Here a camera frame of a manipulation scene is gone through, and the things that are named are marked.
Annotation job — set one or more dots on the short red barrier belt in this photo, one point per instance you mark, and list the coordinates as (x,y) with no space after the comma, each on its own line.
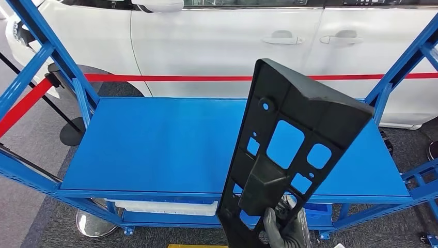
(25,104)

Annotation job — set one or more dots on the round metal stanchion base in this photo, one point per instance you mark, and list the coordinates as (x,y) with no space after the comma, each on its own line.
(433,150)

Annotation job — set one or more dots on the blue wheeled shelf rack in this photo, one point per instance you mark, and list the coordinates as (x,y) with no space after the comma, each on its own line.
(432,239)

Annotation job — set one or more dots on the blue metal shelf rack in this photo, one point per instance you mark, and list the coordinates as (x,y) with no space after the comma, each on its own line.
(154,143)

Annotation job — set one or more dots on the thin black pole stanchion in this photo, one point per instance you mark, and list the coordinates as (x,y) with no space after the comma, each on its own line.
(72,135)

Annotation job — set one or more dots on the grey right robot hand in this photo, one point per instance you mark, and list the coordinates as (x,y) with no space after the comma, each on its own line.
(272,229)

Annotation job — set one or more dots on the blue plastic bin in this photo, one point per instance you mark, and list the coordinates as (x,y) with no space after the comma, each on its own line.
(318,214)

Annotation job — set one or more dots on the dark stanchion with chrome base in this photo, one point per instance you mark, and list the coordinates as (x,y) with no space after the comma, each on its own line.
(92,224)

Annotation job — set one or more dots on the white car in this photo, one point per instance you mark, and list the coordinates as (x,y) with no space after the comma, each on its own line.
(205,51)

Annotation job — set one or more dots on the black belt stanchion post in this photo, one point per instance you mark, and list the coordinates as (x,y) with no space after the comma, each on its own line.
(54,70)

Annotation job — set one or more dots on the black plastic plate frame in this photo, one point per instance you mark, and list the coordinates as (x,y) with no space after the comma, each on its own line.
(308,102)

